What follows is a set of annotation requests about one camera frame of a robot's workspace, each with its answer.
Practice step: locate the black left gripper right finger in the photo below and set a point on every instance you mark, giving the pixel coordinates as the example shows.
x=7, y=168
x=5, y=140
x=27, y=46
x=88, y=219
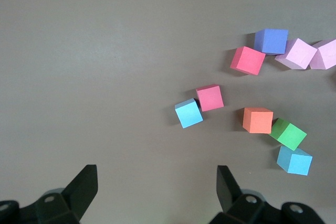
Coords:
x=228, y=190

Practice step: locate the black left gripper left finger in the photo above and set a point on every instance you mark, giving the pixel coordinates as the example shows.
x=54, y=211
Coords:
x=78, y=190

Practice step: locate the light blue foam cube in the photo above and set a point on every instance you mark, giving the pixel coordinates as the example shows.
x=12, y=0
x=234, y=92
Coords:
x=296, y=162
x=189, y=115

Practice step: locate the orange foam cube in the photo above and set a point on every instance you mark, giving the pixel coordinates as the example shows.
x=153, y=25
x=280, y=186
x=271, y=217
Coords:
x=258, y=121

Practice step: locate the green foam cube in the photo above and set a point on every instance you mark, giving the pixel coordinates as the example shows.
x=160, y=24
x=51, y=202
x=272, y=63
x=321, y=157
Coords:
x=288, y=134

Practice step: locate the red foam cube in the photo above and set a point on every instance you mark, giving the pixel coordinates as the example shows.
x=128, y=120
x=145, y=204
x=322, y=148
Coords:
x=210, y=98
x=248, y=60

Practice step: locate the brown table cover sheet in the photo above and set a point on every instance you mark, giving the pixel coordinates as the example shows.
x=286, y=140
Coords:
x=78, y=51

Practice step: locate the pink foam cube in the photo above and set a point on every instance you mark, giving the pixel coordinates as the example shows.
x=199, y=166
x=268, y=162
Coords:
x=299, y=53
x=326, y=54

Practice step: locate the purple foam cube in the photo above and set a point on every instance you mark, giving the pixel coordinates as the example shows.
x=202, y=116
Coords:
x=273, y=41

